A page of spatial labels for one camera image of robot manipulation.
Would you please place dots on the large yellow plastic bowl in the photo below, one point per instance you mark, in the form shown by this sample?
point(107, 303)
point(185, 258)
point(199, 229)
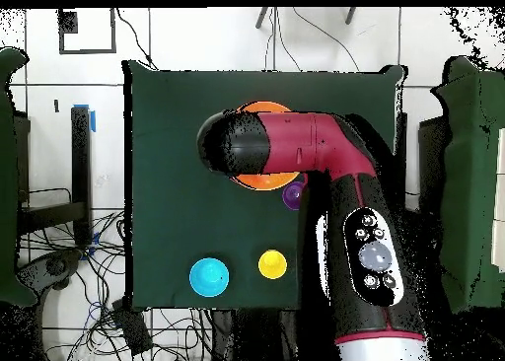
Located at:
point(264, 181)

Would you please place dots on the small cyan plastic bowl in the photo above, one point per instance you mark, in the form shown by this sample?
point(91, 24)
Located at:
point(208, 278)

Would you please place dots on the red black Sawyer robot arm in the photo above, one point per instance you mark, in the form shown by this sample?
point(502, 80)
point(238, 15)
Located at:
point(300, 140)

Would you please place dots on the purple plastic cup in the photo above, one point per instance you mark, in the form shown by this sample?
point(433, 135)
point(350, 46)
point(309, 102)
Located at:
point(292, 195)

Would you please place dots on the yellow plastic cup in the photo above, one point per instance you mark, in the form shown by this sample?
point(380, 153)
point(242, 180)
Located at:
point(272, 264)

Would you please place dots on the dark green tablecloth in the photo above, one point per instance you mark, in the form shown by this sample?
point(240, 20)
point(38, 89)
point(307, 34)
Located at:
point(177, 219)

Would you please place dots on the grey tripod leg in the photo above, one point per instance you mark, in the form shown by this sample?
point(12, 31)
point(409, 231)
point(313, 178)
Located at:
point(350, 17)
point(262, 18)

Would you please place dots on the blue tape strip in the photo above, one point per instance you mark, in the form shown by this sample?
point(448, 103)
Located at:
point(93, 121)

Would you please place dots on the black power strip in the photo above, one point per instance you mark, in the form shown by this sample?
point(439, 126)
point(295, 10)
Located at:
point(132, 329)

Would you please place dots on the green cloth side table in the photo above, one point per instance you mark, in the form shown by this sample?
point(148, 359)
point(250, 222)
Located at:
point(469, 179)
point(8, 179)

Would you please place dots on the white boxes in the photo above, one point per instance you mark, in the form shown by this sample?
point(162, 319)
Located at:
point(500, 199)

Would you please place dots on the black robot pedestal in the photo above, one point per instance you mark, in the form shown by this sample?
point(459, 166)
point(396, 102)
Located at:
point(252, 337)

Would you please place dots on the black pedestal leg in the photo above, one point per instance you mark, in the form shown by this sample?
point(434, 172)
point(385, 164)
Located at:
point(55, 266)

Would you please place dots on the black square frame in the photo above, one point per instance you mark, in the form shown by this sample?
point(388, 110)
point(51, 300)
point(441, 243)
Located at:
point(87, 51)

